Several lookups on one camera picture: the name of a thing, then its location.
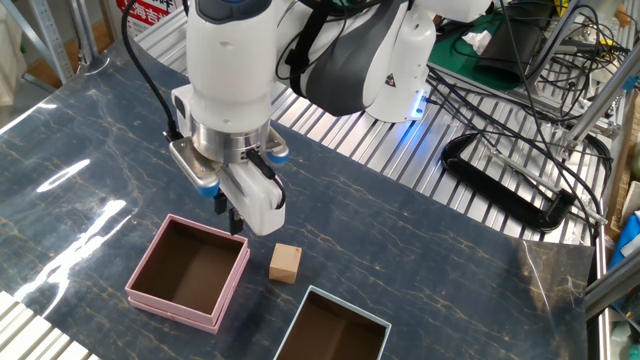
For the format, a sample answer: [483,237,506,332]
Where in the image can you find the dark marble pattern mat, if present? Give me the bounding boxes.
[0,34,596,360]

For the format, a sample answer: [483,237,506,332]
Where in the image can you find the slanted aluminium frame profile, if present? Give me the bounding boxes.
[564,49,640,146]

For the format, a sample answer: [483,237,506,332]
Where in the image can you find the green cutting mat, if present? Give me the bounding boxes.
[428,0,556,92]

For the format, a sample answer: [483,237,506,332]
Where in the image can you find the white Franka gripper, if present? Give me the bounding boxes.
[170,83,288,238]

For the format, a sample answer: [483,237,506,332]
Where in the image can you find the blue plastic item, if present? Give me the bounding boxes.
[607,209,640,271]

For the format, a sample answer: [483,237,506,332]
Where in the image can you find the small wooden cube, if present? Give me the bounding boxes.
[268,242,303,285]

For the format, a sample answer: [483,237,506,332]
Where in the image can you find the long black camera cable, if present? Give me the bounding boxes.
[120,0,185,144]

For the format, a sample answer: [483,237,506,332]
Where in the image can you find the light blue cardboard box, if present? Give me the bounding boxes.
[272,284,393,360]

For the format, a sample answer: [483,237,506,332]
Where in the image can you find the grey metal pole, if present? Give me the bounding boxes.
[67,0,100,66]

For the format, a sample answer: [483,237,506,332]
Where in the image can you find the pink square cardboard box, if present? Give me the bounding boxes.
[124,213,251,335]

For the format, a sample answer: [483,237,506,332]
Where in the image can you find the crumpled white paper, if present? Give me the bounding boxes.
[460,29,494,55]

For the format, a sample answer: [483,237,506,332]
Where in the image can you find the black fabric bag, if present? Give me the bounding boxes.
[474,2,554,86]

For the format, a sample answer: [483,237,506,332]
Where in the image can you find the silver wrist camera blue caps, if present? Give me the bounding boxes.
[168,126,291,200]

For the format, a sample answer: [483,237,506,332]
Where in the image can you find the black C-clamp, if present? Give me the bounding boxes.
[440,131,577,233]

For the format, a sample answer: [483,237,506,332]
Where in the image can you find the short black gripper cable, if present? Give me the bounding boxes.
[244,148,288,211]

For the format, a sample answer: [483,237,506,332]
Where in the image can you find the red and white sign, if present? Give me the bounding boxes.
[115,0,177,37]

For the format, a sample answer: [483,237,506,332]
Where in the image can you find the perforated metal angle bracket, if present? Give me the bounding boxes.
[0,0,76,86]

